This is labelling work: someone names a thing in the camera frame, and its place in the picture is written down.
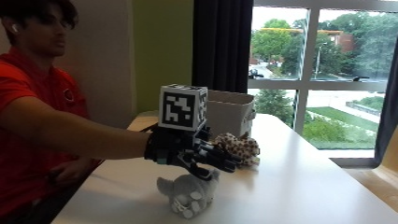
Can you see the spotted soft toy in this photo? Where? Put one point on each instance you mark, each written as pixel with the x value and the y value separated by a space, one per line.
pixel 242 147

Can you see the grey soft toy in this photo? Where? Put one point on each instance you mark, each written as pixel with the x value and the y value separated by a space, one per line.
pixel 193 193

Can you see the grey fabric storage bin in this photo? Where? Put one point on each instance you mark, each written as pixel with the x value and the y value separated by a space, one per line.
pixel 230 113

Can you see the white cube with black markers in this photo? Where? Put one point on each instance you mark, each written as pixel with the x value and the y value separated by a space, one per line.
pixel 178 109

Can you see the wide dark curtain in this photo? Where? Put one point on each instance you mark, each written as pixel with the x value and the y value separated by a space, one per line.
pixel 221 43

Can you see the wooden bench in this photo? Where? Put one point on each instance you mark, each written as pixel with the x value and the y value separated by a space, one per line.
pixel 379 183

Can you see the narrow dark curtain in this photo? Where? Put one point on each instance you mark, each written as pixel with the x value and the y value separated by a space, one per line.
pixel 387 109

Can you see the person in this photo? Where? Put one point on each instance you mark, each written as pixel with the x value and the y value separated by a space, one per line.
pixel 37 81

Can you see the red shirt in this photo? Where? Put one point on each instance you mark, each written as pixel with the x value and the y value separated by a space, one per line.
pixel 28 81

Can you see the white earbud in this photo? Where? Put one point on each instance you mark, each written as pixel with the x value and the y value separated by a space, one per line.
pixel 14 28

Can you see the white window frame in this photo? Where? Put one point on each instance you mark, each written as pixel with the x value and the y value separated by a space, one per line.
pixel 307 84

